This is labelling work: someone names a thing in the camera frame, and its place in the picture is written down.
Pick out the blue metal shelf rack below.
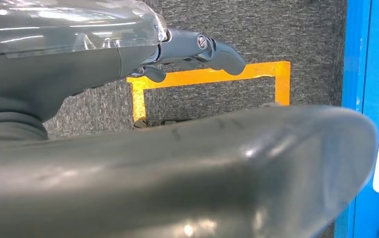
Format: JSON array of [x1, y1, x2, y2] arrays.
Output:
[[334, 0, 379, 238]]

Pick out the yellow floor tape square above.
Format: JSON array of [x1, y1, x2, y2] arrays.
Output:
[[126, 60, 291, 123]]

